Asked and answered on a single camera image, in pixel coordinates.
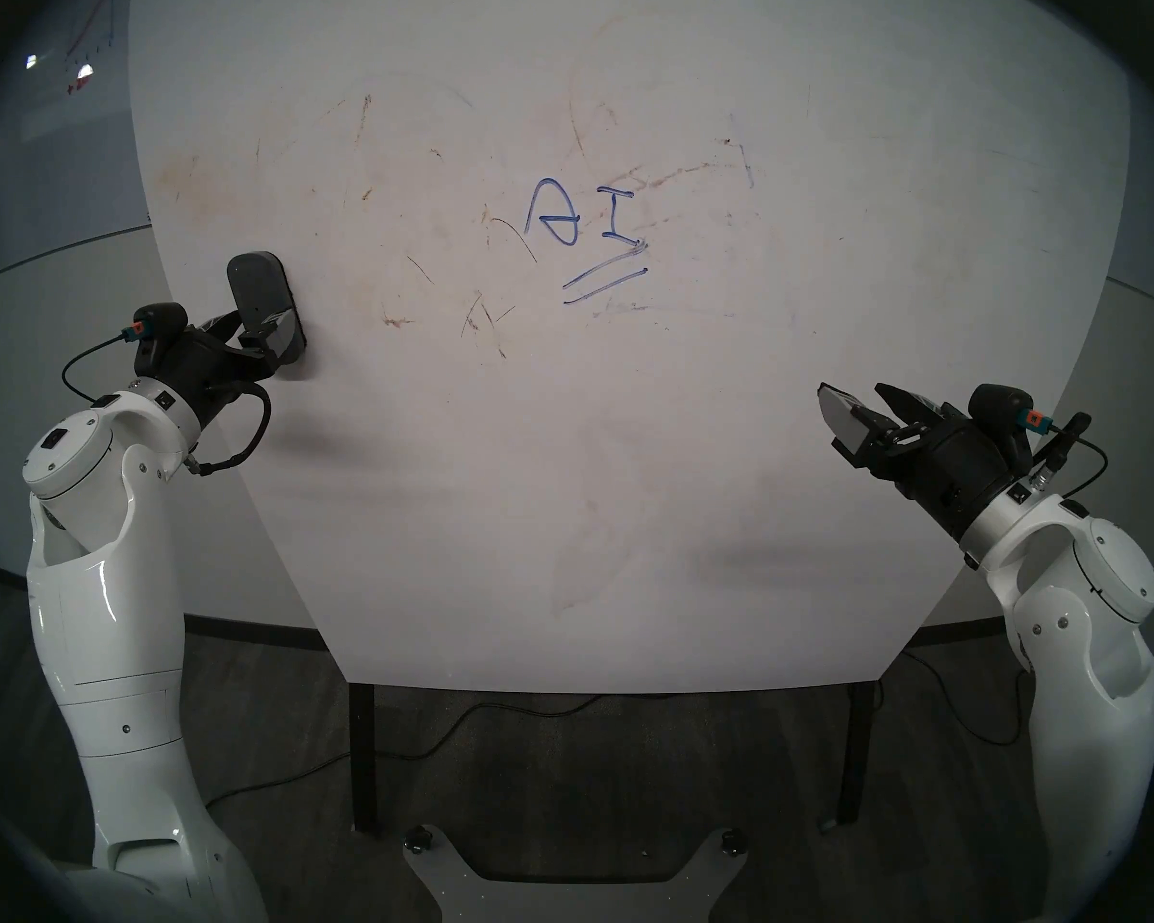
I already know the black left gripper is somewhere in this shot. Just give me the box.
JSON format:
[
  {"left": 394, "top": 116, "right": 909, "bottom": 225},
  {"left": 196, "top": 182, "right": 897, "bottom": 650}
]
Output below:
[{"left": 159, "top": 311, "right": 295, "bottom": 430}]

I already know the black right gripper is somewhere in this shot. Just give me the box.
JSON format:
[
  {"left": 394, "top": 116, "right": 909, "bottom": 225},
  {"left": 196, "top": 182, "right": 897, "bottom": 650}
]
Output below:
[{"left": 819, "top": 384, "right": 1033, "bottom": 543}]

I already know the dark grey whiteboard eraser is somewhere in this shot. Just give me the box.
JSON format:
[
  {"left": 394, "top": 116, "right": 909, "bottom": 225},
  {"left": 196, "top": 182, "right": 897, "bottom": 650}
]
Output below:
[{"left": 227, "top": 251, "right": 307, "bottom": 366}]

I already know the large white whiteboard panel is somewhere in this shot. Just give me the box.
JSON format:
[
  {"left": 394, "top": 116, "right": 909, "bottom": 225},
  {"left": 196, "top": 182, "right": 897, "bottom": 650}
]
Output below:
[{"left": 130, "top": 0, "right": 1132, "bottom": 693}]

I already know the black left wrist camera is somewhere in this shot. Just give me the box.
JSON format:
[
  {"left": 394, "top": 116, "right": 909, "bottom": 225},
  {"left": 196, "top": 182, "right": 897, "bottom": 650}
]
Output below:
[{"left": 123, "top": 303, "right": 191, "bottom": 374}]

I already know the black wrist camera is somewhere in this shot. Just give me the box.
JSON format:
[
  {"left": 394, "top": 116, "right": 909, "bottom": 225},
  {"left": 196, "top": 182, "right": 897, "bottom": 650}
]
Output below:
[
  {"left": 966, "top": 384, "right": 1054, "bottom": 453},
  {"left": 123, "top": 303, "right": 191, "bottom": 374}
]

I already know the thick black gripper cable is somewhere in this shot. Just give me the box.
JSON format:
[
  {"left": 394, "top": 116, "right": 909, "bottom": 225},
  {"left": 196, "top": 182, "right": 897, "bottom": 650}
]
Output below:
[{"left": 188, "top": 390, "right": 271, "bottom": 476}]

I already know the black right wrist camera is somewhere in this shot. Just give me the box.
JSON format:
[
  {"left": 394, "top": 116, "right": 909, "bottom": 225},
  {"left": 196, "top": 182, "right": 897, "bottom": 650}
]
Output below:
[{"left": 966, "top": 384, "right": 1054, "bottom": 453}]

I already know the thin black camera cable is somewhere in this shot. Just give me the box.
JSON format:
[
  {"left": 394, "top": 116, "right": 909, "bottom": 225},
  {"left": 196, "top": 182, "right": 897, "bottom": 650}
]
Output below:
[
  {"left": 63, "top": 335, "right": 128, "bottom": 405},
  {"left": 1037, "top": 412, "right": 1110, "bottom": 497}
]

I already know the glass wall board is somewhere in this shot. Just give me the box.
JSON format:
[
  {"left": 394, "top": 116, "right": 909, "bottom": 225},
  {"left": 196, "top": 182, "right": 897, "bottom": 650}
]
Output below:
[{"left": 0, "top": 0, "right": 153, "bottom": 293}]

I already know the black floor cable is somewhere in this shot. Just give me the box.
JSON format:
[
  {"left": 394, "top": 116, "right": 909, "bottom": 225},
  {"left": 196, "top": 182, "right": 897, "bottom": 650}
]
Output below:
[
  {"left": 907, "top": 647, "right": 1032, "bottom": 748},
  {"left": 202, "top": 692, "right": 603, "bottom": 809}
]

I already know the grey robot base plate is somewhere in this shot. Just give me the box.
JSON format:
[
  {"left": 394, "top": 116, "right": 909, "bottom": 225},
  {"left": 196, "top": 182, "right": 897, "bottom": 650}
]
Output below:
[{"left": 402, "top": 825, "right": 751, "bottom": 923}]

